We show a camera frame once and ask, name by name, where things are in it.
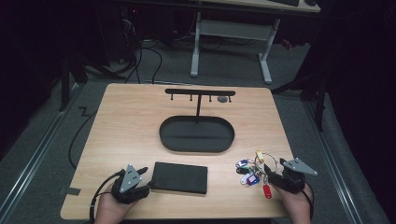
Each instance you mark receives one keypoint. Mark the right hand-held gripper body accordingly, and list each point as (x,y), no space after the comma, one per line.
(294,175)

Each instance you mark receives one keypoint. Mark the desk with grey metal legs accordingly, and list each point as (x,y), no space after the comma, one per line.
(233,29)

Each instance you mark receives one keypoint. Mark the person's right hand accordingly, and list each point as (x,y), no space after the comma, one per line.
(294,205)

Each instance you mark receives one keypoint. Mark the person's left hand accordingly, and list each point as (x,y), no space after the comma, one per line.
(110,207)

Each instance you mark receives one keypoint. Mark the black key rack with tray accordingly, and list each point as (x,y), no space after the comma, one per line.
(196,134)

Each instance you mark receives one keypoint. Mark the grey tape strip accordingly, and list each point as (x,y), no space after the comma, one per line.
(73,191)

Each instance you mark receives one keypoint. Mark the metal floor rail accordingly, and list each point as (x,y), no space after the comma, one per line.
(37,152)
(333,161)

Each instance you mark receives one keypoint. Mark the dark metal stand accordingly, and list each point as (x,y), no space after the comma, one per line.
(64,84)
(320,102)

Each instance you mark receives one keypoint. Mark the grey round table cap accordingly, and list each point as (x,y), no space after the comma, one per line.
(222,99)

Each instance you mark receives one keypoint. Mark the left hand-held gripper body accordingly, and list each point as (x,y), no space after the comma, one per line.
(129,180)

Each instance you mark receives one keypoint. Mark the black keyboard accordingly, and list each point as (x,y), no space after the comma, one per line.
(285,2)

